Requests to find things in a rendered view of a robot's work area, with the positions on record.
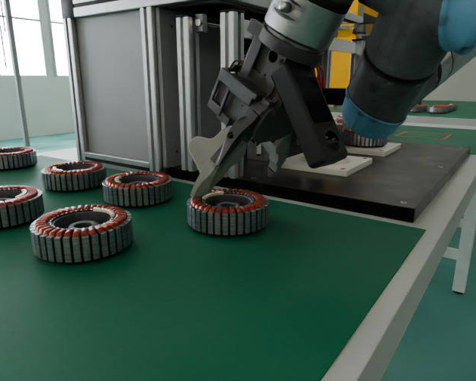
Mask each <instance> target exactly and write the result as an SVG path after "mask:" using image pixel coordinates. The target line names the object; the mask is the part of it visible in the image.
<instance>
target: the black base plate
mask: <svg viewBox="0 0 476 381"><path fill-rule="evenodd" d="M388 142H389V143H398V144H401V149H399V150H396V151H394V152H393V153H390V154H388V155H387V156H370V155H363V154H355V153H348V156H361V157H368V158H372V164H370V165H368V166H366V167H364V168H362V169H361V170H359V171H357V172H355V173H353V174H351V175H349V176H348V177H343V176H337V175H327V174H321V173H316V172H306V171H300V170H294V169H284V168H280V170H279V171H278V173H277V174H276V175H274V176H272V177H269V176H268V175H267V168H268V165H269V163H270V160H269V161H266V162H265V161H259V160H248V159H247V149H246V153H245V155H244V156H243V176H242V177H238V178H235V179H233V178H230V177H226V178H225V177H223V178H222V179H221V180H220V181H219V182H218V183H217V184H216V185H215V186H218V187H225V188H231V189H235V188H236V189H238V190H239V189H243V190H248V191H253V192H257V193H259V194H261V195H266V196H270V197H278V198H282V199H286V200H294V201H298V202H303V203H310V204H314V205H318V206H325V207H330V208H334V209H342V210H346V211H350V212H358V213H362V214H367V215H374V216H378V217H383V218H389V219H394V220H398V221H406V222H410V223H413V222H414V221H415V220H416V219H417V218H418V217H419V215H420V214H421V213H422V212H423V210H424V209H425V208H426V207H427V205H428V204H429V203H430V202H431V201H432V200H433V199H434V197H435V196H436V195H437V193H438V192H439V191H440V189H441V188H442V187H443V186H444V185H445V184H446V183H447V181H448V180H449V179H450V178H451V176H452V175H453V174H454V173H455V171H456V170H457V169H458V168H459V167H460V166H461V165H462V163H463V162H464V161H465V159H466V158H467V157H468V155H469V153H470V147H461V146H452V145H442V144H425V143H416V142H406V141H388ZM300 153H303V151H302V149H301V146H300V145H297V137H296V138H295V141H294V144H293V145H292V149H291V150H290V151H289V154H288V156H287V158H288V157H291V156H294V155H298V154H300ZM171 177H172V178H177V179H181V180H186V181H193V182H196V180H197V178H198V177H199V170H196V171H195V172H190V171H188V170H186V171H185V170H182V168H181V165H179V166H174V167H171Z"/></svg>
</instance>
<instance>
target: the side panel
mask: <svg viewBox="0 0 476 381"><path fill-rule="evenodd" d="M63 31H64V38H65V45H66V58H67V66H68V73H69V80H70V93H71V101H72V108H73V121H74V129H75V136H76V149H77V156H78V161H80V162H81V161H92V162H93V161H95V162H99V163H102V164H104V165H105V166H106V168H109V169H116V170H120V171H125V172H134V173H135V172H136V171H139V174H140V171H144V172H145V171H148V172H150V171H153V172H163V173H165V174H167V175H169V176H170V173H169V168H163V158H162V129H161V114H160V99H159V70H158V54H157V40H156V10H155V8H154V7H147V8H140V10H136V11H126V12H120V13H115V14H104V15H98V16H93V17H83V18H77V19H74V18H67V19H63Z"/></svg>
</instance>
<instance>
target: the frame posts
mask: <svg viewBox="0 0 476 381"><path fill-rule="evenodd" d="M244 13H245V11H242V10H238V9H235V8H232V9H226V10H220V33H221V68H222V67H230V65H231V64H232V63H233V62H234V61H235V60H239V61H241V60H243V61H244ZM175 17H176V31H177V51H178V90H179V110H180V130H181V168H182V170H185V171H186V170H188V171H190V172H195V171H196V170H198V168H197V167H196V164H195V162H194V161H193V158H192V156H191V155H190V152H189V150H188V144H189V143H190V141H191V140H192V139H193V138H194V137H196V136H201V105H200V74H199V33H198V32H196V15H192V14H182V15H176V16H175ZM365 41H366V40H365V39H352V42H357V43H359V45H358V54H351V64H350V75H349V84H350V83H351V80H352V78H353V75H354V72H355V70H356V68H357V65H358V63H359V61H360V58H361V55H362V53H363V50H364V48H365ZM323 52H324V54H323V56H322V57H321V59H320V62H319V63H318V65H319V66H320V67H321V68H322V70H323V74H324V80H325V88H330V75H331V62H332V51H323ZM201 137H202V136H201ZM242 176H243V158H242V159H241V160H240V161H239V162H238V163H236V164H234V165H233V166H231V167H230V168H229V169H228V171H227V172H226V174H225V175H224V177H225V178H226V177H230V178H233V179H235V178H238V177H242Z"/></svg>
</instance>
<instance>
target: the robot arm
mask: <svg viewBox="0 0 476 381"><path fill-rule="evenodd" d="M353 1H354V0H272V2H271V4H270V7H269V8H268V11H267V13H266V16H265V18H264V19H265V21H264V22H262V23H261V22H259V21H258V20H256V19H253V18H251V20H250V22H249V25H248V27H247V31H248V32H250V33H251V34H252V35H253V36H254V37H253V40H252V43H251V45H250V47H249V50H248V52H247V54H246V57H245V60H244V61H243V60H241V61H239V60H235V61H234V62H233V63H232V64H231V65H230V67H222V68H221V71H220V73H219V75H218V78H217V81H216V83H215V87H214V89H213V91H212V95H211V97H210V99H209V102H208V105H207V107H208V108H210V109H211V110H212V111H213V112H214V113H215V114H216V115H217V116H216V117H217V118H218V119H219V120H221V121H222V122H223V123H224V124H225V125H226V126H231V128H229V127H228V128H224V129H222V130H221V131H220V132H219V133H218V134H217V135H216V136H215V137H213V138H204V137H201V136H196V137H194V138H193V139H192V140H191V141H190V143H189V144H188V150H189V152H190V155H191V156H192V158H193V161H194V162H195V164H196V167H197V168H198V170H199V177H198V178H197V180H196V182H195V184H194V186H193V189H192V191H191V194H190V195H191V197H192V198H194V199H196V198H198V197H201V196H204V195H206V194H210V193H211V192H212V189H213V187H214V186H215V185H216V184H217V183H218V182H219V181H220V180H221V179H222V178H223V177H224V175H225V174H226V172H227V171H228V169H229V168H230V167H231V166H233V165H234V164H236V163H238V162H239V161H240V160H241V159H242V158H243V156H244V155H245V153H246V145H247V144H246V143H248V142H249V141H251V142H252V143H253V144H254V145H255V146H258V145H259V144H262V145H263V146H264V148H265V149H266V151H267V152H268V153H269V154H270V156H269V160H270V163H269V165H268V168H267V175H268V176H269V177H272V176H274V175H276V174H277V173H278V171H279V170H280V168H281V167H282V165H283V163H284V162H285V160H286V158H287V156H288V154H289V151H290V150H291V149H292V145H293V144H294V141H295V138H296V137H297V139H298V142H299V144H300V146H301V149H302V151H303V154H304V157H305V159H306V161H307V163H308V166H309V167H310V168H312V169H316V168H320V167H322V166H328V165H331V164H334V163H337V162H338V161H341V160H343V159H345V158H346V157H347V155H348V152H347V149H346V147H345V144H344V142H343V140H342V137H341V135H340V133H339V130H338V128H337V125H336V124H335V120H334V119H333V116H332V114H331V111H330V109H329V106H328V104H327V102H326V99H325V97H324V95H323V92H322V89H321V87H320V84H319V82H318V81H317V77H316V75H315V73H314V70H313V68H312V66H317V65H318V63H319V62H320V59H321V57H322V56H323V54H324V52H323V51H325V50H327V49H329V46H330V45H331V43H332V41H333V39H334V38H335V35H336V33H337V32H338V29H339V27H340V26H341V24H342V22H343V20H344V18H345V16H346V14H347V12H348V10H349V8H350V6H351V5H352V3H353ZM358 1H359V3H361V4H363V5H365V6H367V7H368V8H371V9H373V10H374V11H377V12H378V16H377V18H376V21H375V23H374V25H373V28H372V31H371V33H370V35H369V38H368V40H367V42H366V45H365V48H364V50H363V53H362V55H361V58H360V61H359V63H358V65H357V68H356V70H355V72H354V75H353V78H352V80H351V83H350V84H349V85H348V87H347V88H346V91H345V94H346V95H345V99H344V102H343V105H342V117H343V119H344V121H345V123H346V125H347V126H348V127H349V128H350V129H351V131H354V132H355V133H356V134H358V135H360V136H363V137H365V138H371V139H380V138H386V137H388V136H389V135H392V134H393V133H394V132H396V130H397V129H398V127H399V126H400V125H401V124H403V123H404V122H405V120H406V118H407V114H408V113H409V112H410V111H411V109H413V108H414V106H415V105H417V103H419V102H420V101H421V100H422V99H424V98H425V97H426V96H428V95H429V94H430V93H431V92H432V91H433V90H435V89H436V88H437V87H439V86H440V85H441V84H442V83H444V82H445V81H446V80H448V79H449V78H450V77H451V76H452V75H453V74H454V73H456V72H457V71H458V70H460V69H461V68H462V67H463V66H465V65H466V64H467V63H468V62H469V61H470V60H472V59H473V58H474V57H476V0H358ZM237 61H238V62H239V63H238V64H234V63H235V62H237ZM242 62H243V63H242ZM240 64H242V65H240ZM231 72H235V73H231ZM237 72H238V73H237ZM219 84H220V85H219ZM217 90H218V91H217ZM216 92H217V93H216ZM215 94H216V95H215Z"/></svg>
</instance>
